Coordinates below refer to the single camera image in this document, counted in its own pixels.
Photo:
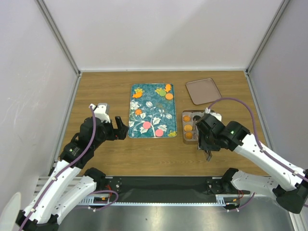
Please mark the orange fish cookie right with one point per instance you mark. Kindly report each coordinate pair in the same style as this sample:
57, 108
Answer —
168, 88

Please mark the brown tin lid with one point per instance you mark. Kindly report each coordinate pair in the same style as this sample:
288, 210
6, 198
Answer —
203, 91

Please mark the tan dotted cookie top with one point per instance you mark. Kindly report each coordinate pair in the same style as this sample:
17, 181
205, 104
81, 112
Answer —
169, 96

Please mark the pink sandwich cookie right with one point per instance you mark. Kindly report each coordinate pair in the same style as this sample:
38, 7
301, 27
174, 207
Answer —
159, 133

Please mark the brown cookie tin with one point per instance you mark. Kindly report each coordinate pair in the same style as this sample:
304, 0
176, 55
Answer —
187, 142

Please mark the tan swirl cookie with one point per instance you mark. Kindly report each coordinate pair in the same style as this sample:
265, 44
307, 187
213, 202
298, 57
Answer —
188, 135

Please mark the orange swirl cookie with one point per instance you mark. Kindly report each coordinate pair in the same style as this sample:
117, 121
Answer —
186, 118

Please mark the green sandwich cookie top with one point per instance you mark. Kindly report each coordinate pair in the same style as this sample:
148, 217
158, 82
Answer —
162, 93

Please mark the teal floral tray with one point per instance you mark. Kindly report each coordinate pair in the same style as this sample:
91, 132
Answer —
157, 110

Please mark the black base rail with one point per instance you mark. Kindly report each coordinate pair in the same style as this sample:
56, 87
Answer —
166, 190

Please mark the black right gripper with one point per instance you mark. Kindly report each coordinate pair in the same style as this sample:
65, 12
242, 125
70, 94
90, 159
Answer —
204, 145

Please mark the orange fish cookie left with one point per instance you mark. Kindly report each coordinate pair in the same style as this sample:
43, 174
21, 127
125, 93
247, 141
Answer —
137, 95

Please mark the orange dotted round cookie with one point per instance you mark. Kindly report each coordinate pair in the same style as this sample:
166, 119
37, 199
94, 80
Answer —
188, 128

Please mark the black sandwich cookie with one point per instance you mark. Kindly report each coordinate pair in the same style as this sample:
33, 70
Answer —
196, 118

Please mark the orange fish cookie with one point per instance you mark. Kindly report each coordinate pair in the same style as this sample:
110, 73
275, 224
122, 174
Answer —
137, 95
168, 88

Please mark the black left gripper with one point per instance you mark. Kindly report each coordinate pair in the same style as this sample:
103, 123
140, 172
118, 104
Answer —
120, 134

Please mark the orange flower cookie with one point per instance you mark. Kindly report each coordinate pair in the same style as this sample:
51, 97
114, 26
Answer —
138, 112

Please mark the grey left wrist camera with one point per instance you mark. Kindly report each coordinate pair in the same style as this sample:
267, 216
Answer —
104, 108

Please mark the pink sandwich cookie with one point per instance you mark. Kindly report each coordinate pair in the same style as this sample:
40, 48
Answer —
146, 125
159, 133

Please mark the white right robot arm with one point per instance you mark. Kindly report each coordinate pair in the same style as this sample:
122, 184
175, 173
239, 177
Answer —
285, 183

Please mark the pink sandwich cookie left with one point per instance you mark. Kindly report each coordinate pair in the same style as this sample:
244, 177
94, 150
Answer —
146, 125

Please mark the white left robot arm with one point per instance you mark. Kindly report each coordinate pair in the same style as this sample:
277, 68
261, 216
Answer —
53, 203

